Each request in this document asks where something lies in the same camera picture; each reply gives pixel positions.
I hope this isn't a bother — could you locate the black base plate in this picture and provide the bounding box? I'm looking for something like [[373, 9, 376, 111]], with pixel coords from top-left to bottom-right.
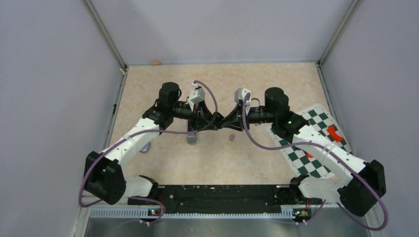
[[127, 185, 322, 214]]

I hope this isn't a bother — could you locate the grey slotted cable duct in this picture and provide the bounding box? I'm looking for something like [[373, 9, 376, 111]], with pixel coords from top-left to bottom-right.
[[89, 207, 308, 219]]

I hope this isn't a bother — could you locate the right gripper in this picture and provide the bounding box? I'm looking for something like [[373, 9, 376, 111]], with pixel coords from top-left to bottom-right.
[[221, 102, 277, 132]]

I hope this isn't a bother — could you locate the black microphone grey head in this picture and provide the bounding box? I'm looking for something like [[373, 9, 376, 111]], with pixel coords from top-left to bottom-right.
[[186, 133, 197, 145]]

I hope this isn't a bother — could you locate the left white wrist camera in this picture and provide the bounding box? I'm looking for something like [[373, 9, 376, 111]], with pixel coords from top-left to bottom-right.
[[188, 83, 206, 107]]

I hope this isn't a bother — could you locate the aluminium frame rail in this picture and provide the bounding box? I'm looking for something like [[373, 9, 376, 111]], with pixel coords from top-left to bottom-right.
[[78, 185, 131, 207]]

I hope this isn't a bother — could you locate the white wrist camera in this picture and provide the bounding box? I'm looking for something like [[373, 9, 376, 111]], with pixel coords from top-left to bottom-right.
[[188, 83, 206, 107], [234, 88, 251, 115]]

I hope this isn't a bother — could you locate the grey purple earbud case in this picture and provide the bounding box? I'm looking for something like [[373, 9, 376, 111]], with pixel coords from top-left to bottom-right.
[[139, 142, 151, 154]]

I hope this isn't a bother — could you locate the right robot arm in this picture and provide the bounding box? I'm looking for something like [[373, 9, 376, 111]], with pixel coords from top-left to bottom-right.
[[222, 87, 387, 217]]

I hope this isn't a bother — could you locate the green white chessboard mat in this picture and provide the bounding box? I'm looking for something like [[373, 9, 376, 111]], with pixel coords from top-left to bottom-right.
[[265, 104, 352, 179]]

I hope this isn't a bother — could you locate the red orange block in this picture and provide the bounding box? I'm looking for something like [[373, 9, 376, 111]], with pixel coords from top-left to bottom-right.
[[327, 125, 344, 142]]

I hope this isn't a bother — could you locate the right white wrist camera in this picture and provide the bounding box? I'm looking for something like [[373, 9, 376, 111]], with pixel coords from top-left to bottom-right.
[[234, 88, 251, 115]]

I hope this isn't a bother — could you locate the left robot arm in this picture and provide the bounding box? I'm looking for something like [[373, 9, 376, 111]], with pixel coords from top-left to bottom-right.
[[78, 80, 220, 207]]

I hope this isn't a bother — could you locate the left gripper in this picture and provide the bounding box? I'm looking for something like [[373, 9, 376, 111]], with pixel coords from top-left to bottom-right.
[[171, 99, 219, 131]]

